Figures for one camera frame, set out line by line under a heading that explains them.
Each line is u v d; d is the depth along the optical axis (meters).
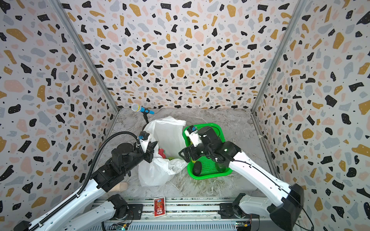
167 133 0.92
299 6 0.71
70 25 0.75
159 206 0.74
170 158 0.68
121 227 0.70
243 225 0.72
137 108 0.89
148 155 0.62
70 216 0.43
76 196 0.45
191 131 0.63
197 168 0.84
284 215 0.37
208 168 0.90
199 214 0.73
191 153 0.61
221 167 0.84
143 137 0.58
